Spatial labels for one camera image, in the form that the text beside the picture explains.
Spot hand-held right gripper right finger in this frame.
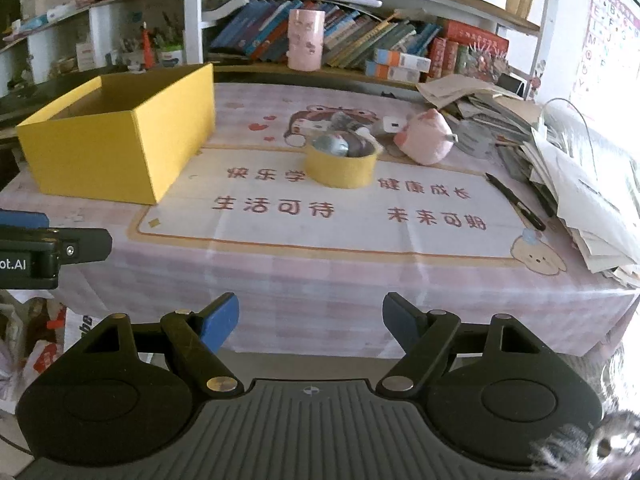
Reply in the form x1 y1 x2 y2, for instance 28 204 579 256
376 292 551 397

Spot yellow tape roll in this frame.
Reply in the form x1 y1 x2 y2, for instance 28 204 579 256
304 136 385 190

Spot white charger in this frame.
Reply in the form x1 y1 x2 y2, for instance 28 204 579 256
376 116 407 137

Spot pile of loose papers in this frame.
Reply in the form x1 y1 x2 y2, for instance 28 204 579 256
417 75 640 289

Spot yellow cardboard box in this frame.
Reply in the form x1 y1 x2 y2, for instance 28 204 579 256
16 63 217 205

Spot pink plush toy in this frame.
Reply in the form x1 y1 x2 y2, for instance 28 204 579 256
392 108 459 166

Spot black pen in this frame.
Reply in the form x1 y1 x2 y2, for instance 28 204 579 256
485 172 547 232

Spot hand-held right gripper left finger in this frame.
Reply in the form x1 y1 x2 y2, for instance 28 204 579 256
75 292 244 396

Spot grey tabby cat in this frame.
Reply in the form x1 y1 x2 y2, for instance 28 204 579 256
530 340 640 480

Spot white orange small box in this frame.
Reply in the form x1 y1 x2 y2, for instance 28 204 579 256
365 61 421 84
374 49 432 74

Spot red book box set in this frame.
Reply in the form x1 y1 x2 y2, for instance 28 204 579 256
427 20 511 84

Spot pink cup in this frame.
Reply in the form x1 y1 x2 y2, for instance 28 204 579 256
287 9 326 72

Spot white bookshelf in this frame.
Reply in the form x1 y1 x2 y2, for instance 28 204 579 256
0 0 556 86

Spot white cable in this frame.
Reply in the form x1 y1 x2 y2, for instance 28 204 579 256
542 97 602 161

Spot white green pen holder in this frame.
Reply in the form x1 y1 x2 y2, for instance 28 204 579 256
156 45 185 67

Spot row of leaning books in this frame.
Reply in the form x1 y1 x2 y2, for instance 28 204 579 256
210 0 442 69

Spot wall poster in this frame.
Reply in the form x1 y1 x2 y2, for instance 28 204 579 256
570 0 640 111

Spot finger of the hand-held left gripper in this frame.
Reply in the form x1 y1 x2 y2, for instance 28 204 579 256
0 209 50 231
50 228 112 264

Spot small grey toy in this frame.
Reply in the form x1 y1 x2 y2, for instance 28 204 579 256
312 132 352 158

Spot plastic bags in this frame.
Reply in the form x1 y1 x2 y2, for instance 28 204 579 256
0 290 101 414

